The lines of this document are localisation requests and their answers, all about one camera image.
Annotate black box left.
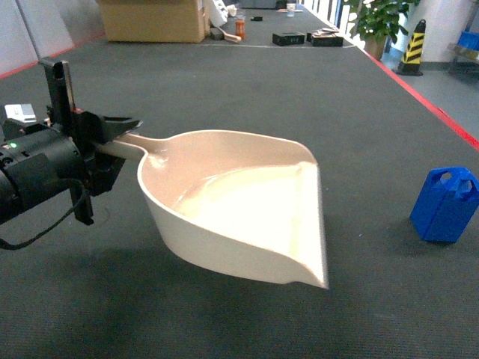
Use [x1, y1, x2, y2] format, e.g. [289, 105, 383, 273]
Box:
[272, 32, 305, 46]

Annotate white paper cup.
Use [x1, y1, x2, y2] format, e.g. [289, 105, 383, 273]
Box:
[286, 3, 296, 17]

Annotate large cardboard box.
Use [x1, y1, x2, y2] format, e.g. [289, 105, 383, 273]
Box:
[97, 0, 210, 43]

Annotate wooden handled brush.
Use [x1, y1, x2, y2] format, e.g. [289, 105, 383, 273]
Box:
[210, 26, 242, 43]

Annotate black box right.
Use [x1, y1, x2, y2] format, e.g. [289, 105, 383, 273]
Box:
[306, 31, 344, 47]

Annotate beige plastic dustpan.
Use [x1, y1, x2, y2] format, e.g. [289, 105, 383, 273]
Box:
[100, 130, 329, 288]

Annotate red table frame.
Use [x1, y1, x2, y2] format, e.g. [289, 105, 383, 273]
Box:
[1, 33, 478, 151]

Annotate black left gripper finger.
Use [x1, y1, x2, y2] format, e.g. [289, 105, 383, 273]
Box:
[100, 117, 140, 143]
[93, 153, 125, 191]

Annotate blue plastic block part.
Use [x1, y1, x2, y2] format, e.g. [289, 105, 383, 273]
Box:
[409, 167, 478, 243]

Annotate white printed bag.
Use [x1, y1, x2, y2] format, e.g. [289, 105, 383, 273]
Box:
[207, 0, 228, 28]

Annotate yellow black traffic cone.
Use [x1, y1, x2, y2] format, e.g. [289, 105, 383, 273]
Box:
[395, 19, 427, 76]

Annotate orange bottle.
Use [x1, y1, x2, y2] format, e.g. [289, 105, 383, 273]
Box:
[235, 19, 245, 40]

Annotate black box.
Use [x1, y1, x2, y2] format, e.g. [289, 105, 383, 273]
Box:
[306, 31, 344, 47]
[272, 32, 305, 46]

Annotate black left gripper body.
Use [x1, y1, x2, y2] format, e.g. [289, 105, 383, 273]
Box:
[70, 110, 107, 196]

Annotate potted green plant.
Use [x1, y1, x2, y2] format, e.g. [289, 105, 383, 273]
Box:
[341, 0, 421, 61]

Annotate black cable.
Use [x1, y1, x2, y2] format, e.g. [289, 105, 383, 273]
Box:
[0, 179, 91, 251]

